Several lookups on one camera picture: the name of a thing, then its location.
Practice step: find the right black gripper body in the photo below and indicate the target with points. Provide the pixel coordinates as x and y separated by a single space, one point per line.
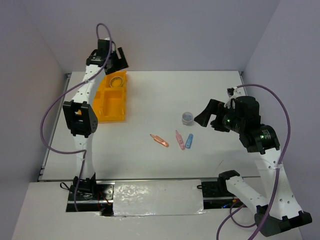
224 118

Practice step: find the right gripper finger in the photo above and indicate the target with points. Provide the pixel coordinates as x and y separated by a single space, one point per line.
204 121
211 109

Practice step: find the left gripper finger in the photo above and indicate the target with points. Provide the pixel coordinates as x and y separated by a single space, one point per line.
122 55
114 47

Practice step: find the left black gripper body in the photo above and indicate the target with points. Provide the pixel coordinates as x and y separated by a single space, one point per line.
116 65

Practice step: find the clear round pin jar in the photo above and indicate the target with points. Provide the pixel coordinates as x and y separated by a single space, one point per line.
187 119

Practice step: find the beige masking tape roll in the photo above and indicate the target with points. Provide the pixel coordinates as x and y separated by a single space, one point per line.
116 82

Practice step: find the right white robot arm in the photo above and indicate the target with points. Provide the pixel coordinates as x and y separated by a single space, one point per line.
278 211

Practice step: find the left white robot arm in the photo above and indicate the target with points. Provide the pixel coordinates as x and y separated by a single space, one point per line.
79 115

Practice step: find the yellow four-compartment tray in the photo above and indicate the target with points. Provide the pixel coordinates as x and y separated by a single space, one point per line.
109 103

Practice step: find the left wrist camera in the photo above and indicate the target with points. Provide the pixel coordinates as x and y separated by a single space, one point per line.
103 44

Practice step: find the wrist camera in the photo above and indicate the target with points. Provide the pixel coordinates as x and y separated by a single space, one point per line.
233 92
103 44

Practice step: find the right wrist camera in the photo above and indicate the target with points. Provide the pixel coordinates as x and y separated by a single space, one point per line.
233 92

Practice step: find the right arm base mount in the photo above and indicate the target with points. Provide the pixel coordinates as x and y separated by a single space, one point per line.
215 198

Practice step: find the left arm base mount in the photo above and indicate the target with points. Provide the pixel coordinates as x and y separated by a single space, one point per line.
101 202

